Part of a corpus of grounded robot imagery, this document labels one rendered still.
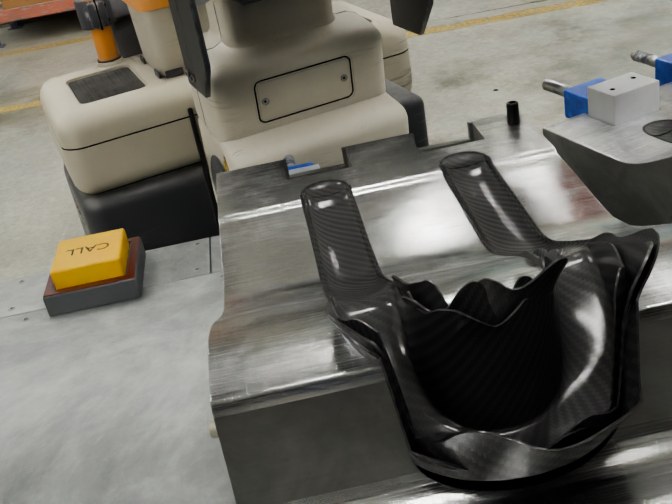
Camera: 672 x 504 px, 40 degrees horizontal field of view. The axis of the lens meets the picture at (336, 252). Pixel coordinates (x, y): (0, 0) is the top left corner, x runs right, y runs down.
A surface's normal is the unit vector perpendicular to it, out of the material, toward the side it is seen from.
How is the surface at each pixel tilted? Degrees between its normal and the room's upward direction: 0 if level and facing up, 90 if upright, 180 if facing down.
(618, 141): 0
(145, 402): 0
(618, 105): 90
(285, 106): 98
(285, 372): 6
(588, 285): 33
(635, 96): 90
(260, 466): 84
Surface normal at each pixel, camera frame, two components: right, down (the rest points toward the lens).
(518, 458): -0.02, 0.70
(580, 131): -0.16, -0.87
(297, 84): 0.41, 0.50
